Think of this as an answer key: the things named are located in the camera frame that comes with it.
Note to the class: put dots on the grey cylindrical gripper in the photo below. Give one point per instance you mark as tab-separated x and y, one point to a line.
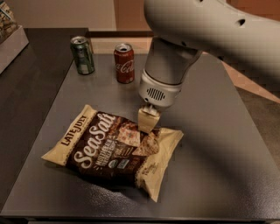
158	92

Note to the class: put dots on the brown sea salt chip bag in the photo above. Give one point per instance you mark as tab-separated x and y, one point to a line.
99	145

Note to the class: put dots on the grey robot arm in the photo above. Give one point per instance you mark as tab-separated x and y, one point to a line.
184	29

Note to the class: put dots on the red coca-cola can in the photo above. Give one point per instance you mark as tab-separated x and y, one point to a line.
124	63

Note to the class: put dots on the green soda can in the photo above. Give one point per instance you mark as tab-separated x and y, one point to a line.
82	55

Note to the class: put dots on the white box with snacks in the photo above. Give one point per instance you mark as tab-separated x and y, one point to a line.
13	39

